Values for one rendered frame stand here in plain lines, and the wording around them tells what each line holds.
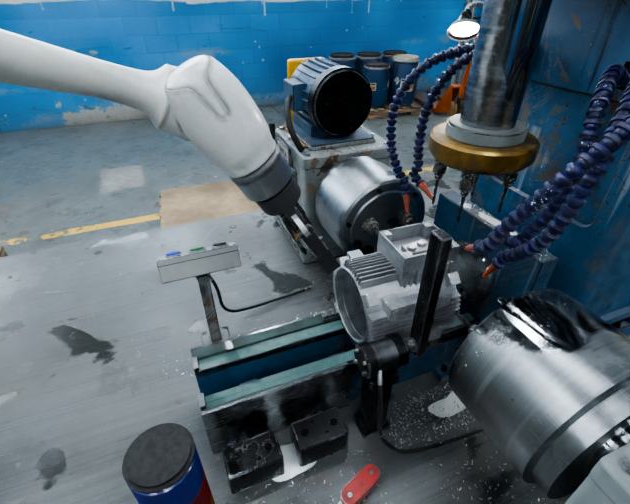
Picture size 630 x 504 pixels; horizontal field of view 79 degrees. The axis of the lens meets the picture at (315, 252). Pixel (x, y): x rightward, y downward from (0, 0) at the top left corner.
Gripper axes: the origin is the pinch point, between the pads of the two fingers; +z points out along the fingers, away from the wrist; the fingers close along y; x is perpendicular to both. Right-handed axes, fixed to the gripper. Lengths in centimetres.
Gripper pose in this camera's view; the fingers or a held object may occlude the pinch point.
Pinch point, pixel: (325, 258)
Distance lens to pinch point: 76.9
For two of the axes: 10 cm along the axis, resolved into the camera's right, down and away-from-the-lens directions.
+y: -3.7, -5.3, 7.6
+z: 4.6, 6.1, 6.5
